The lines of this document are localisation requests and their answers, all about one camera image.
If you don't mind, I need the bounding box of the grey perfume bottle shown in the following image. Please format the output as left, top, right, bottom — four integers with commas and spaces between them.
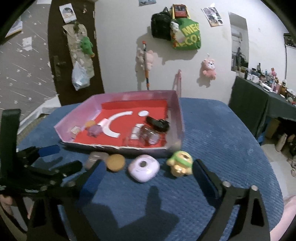
84, 152, 109, 170

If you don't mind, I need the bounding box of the orange round puff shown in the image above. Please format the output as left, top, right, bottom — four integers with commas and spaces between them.
84, 120, 96, 129

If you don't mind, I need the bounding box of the purple nail polish bottle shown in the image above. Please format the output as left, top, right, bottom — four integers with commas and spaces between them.
87, 125, 102, 138

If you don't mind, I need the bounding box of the pink rounded square case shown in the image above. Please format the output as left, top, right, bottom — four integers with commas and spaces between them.
128, 155, 160, 183

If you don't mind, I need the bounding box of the green yellow toy figure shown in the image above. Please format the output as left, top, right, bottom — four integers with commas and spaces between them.
166, 151, 193, 177

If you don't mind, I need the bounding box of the clear plastic cup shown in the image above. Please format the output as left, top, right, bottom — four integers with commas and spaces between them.
123, 124, 144, 148

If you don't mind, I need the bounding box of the clear glass bottle red cap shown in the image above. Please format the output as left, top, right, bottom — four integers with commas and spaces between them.
139, 125, 160, 146

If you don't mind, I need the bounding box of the black nail polish bottle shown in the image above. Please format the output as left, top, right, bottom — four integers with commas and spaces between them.
145, 116, 170, 133

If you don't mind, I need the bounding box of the person's left hand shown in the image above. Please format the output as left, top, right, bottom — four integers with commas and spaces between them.
0, 194, 33, 220

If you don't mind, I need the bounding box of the blue fuzzy blanket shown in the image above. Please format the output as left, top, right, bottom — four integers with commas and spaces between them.
18, 98, 283, 240

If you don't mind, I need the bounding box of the white plastic bag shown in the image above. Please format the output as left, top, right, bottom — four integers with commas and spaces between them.
72, 61, 90, 91

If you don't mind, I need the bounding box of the red Miniso paper bag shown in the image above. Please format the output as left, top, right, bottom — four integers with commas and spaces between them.
74, 99, 168, 147

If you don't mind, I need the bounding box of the pink cardboard tray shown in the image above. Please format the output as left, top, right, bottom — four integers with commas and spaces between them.
54, 90, 185, 157

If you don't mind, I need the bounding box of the green plush dinosaur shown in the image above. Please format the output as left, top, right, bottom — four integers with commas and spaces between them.
80, 36, 95, 58

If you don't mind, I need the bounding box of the dark green covered table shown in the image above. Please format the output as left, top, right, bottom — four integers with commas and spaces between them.
228, 76, 295, 138

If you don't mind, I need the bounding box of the photo on door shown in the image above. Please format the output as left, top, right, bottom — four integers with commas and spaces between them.
59, 3, 77, 24

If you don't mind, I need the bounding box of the dark wooden door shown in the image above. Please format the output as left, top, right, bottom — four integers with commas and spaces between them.
47, 0, 105, 107

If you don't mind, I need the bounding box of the pale pink plush toy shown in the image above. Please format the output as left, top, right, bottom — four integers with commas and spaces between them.
136, 48, 154, 71

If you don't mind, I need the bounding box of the black backpack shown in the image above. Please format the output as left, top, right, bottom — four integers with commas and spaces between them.
151, 7, 171, 41

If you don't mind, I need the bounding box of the green tote bag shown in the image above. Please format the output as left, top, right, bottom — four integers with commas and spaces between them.
170, 18, 201, 50

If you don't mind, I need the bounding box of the mop with orange handle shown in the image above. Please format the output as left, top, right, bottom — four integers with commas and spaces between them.
142, 41, 149, 90

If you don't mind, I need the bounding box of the photo poster on wall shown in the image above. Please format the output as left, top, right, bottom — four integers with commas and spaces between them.
201, 7, 223, 27

